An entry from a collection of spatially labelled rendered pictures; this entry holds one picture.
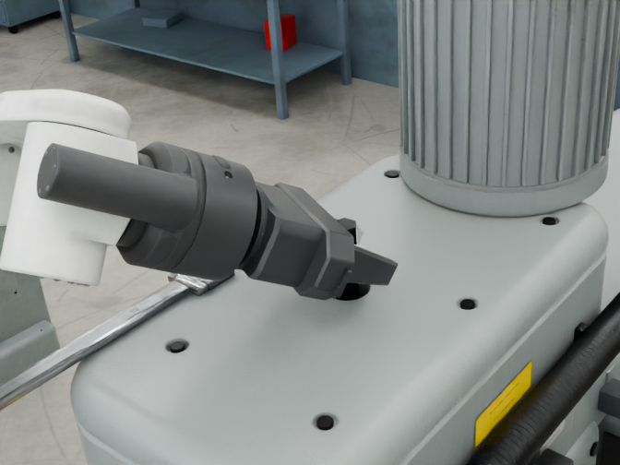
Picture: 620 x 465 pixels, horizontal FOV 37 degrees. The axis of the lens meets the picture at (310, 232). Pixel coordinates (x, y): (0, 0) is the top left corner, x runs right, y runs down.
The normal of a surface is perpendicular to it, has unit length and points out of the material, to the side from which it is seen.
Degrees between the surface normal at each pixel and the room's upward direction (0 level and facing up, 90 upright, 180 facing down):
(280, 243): 90
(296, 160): 0
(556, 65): 90
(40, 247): 54
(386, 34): 90
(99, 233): 68
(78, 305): 0
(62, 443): 0
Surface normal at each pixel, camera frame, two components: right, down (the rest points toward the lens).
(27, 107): -0.61, -0.18
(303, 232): 0.56, 0.01
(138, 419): -0.35, -0.57
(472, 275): -0.07, -0.86
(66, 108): -0.03, -0.11
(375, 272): 0.43, 0.44
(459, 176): -0.60, 0.44
